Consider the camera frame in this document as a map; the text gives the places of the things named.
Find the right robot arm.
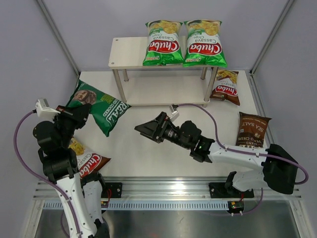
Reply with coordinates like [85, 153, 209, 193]
[134, 112, 298, 196]

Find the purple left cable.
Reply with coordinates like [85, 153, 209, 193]
[13, 110, 82, 238]

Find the dark green REAL chips bag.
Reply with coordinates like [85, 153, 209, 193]
[66, 80, 131, 137]

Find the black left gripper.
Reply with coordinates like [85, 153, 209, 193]
[52, 102, 91, 147]

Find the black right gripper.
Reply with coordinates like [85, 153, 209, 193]
[136, 112, 192, 150]

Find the brown sea salt chips bag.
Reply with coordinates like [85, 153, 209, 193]
[236, 112, 271, 148]

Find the brown chuba bag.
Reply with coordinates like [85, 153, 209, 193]
[69, 137, 111, 178]
[210, 69, 240, 106]

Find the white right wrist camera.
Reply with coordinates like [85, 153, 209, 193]
[169, 104, 179, 122]

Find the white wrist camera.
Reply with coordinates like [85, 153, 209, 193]
[35, 98, 60, 120]
[169, 104, 179, 122]

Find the white two-tier shelf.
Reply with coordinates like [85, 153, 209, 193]
[108, 37, 219, 107]

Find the green Chuba chips bag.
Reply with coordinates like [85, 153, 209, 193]
[143, 20, 184, 66]
[183, 19, 227, 68]

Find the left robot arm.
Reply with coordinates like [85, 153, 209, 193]
[33, 99, 109, 238]

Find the brown Chuba bag by shelf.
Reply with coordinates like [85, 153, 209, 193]
[210, 69, 240, 106]

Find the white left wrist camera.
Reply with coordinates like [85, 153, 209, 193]
[35, 98, 60, 120]

